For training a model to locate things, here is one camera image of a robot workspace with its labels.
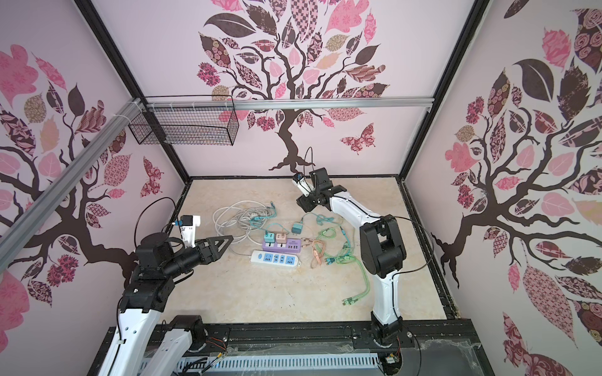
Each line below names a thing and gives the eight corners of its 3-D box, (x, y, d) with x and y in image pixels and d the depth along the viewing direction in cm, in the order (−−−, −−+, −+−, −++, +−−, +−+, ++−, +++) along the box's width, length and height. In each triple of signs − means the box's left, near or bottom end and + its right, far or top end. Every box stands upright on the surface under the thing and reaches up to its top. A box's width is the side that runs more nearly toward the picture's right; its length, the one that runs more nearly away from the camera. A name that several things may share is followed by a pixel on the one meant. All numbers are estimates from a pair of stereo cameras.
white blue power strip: (250, 264, 92) (248, 261, 90) (253, 252, 95) (252, 249, 93) (298, 269, 91) (297, 266, 88) (299, 257, 94) (299, 253, 92)
